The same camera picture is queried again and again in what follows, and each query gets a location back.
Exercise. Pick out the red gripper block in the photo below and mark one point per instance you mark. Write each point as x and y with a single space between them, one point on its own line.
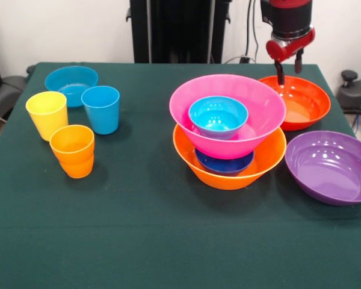
278 51

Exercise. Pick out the red bowl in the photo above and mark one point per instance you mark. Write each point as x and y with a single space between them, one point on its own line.
307 105

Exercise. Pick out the large pink bowl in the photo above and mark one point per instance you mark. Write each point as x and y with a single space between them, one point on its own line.
258 120

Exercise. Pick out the light blue ribbed bowl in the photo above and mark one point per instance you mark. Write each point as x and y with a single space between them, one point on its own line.
218 117

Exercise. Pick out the small dark blue bowl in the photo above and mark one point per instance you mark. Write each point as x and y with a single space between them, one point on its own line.
222 167

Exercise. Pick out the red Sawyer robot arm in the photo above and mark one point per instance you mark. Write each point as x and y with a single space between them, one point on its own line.
291 18

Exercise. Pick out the purple bowl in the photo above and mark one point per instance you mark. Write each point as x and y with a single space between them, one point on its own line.
331 171

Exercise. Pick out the large orange bowl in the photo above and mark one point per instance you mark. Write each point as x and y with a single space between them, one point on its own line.
228 182

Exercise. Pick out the light blue cup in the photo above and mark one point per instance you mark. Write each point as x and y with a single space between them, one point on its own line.
100 114

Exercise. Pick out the light blue shallow bowl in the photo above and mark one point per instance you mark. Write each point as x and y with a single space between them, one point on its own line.
69 78

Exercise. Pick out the orange cup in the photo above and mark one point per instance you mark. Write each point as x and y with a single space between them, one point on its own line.
73 156

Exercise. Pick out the dark green tablecloth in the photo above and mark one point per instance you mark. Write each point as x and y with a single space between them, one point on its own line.
108 225

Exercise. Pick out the yellow cup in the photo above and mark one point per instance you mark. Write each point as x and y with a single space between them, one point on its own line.
46 117

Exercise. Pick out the black office chair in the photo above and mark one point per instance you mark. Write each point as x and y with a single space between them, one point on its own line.
6 90

